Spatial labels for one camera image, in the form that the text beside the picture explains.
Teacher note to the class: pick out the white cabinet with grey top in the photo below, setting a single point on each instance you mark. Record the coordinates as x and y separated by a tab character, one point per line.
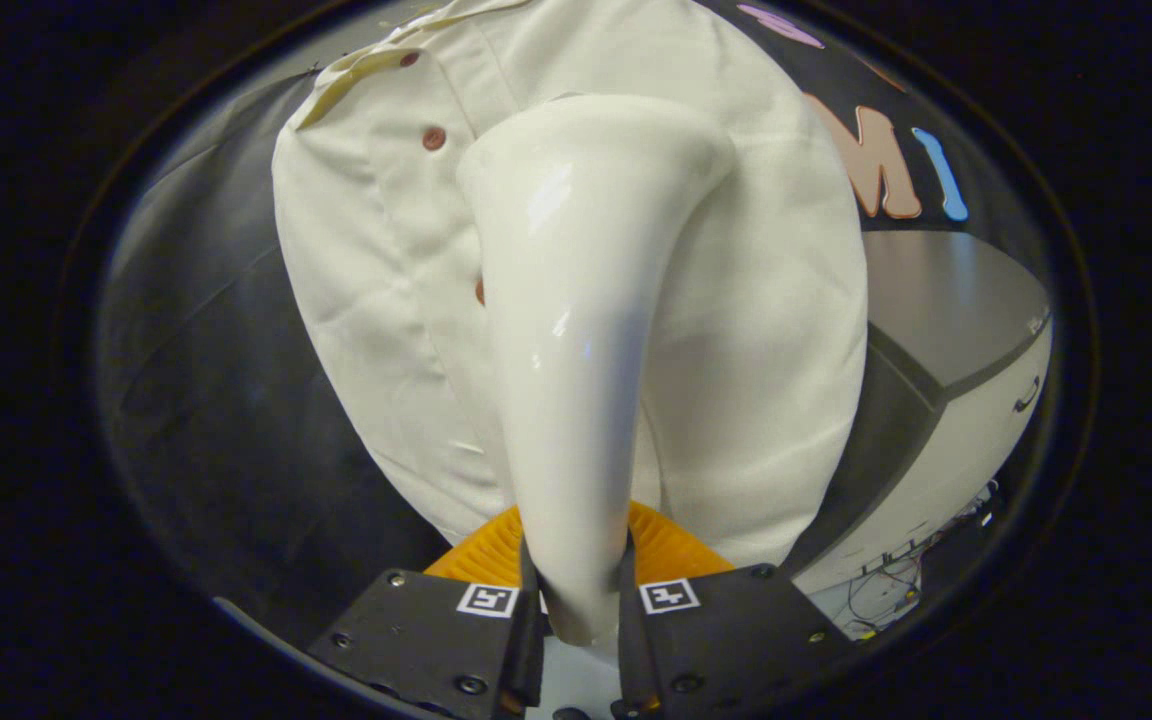
946	290

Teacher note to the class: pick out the cream button-up shirt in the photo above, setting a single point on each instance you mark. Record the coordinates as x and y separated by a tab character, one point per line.
376	250

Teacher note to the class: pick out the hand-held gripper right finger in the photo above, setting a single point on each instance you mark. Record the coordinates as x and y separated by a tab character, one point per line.
736	630

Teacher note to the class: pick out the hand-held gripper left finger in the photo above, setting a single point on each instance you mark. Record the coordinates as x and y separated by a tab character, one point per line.
416	640

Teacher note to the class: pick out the white garment steamer head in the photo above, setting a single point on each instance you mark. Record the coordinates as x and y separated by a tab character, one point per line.
576	350

